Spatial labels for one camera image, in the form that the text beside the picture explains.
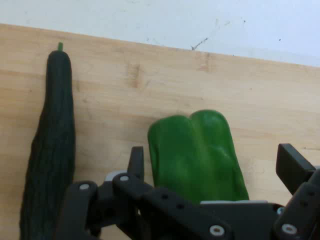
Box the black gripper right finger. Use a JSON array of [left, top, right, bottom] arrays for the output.
[[273, 143, 320, 240]]

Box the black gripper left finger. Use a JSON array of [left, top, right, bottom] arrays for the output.
[[53, 146, 234, 240]]

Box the green bell pepper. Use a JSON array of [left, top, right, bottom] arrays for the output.
[[147, 109, 250, 205]]

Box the dark green cucumber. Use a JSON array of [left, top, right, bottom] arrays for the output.
[[19, 42, 76, 240]]

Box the bamboo cutting board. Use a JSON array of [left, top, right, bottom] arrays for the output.
[[0, 23, 320, 240]]

